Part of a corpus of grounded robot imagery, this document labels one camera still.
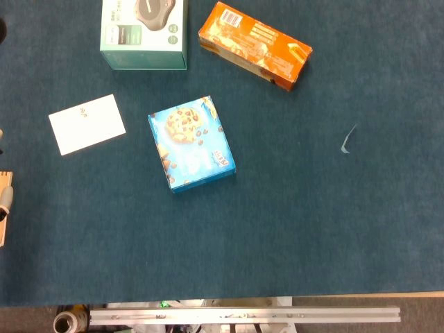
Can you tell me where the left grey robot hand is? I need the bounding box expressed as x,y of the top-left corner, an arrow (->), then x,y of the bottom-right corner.
0,185 -> 15,221

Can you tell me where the small paper scrap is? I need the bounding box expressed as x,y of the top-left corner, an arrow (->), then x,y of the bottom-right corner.
339,123 -> 359,155

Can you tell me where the blue chocolate cookie box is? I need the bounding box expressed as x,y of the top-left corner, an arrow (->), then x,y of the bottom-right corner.
147,95 -> 237,194

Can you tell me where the teal speaker product box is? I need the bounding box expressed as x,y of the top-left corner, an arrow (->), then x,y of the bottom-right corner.
99,0 -> 189,71

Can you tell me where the orange snack box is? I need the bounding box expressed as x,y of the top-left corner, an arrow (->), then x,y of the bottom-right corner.
198,1 -> 314,92

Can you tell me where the tan wooden board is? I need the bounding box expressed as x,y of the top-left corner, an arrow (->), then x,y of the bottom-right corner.
0,171 -> 14,248

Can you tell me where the white paper card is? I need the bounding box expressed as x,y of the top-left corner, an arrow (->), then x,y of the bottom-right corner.
48,94 -> 127,156

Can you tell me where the aluminium profile rail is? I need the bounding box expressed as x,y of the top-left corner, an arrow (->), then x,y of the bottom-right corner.
89,306 -> 402,326

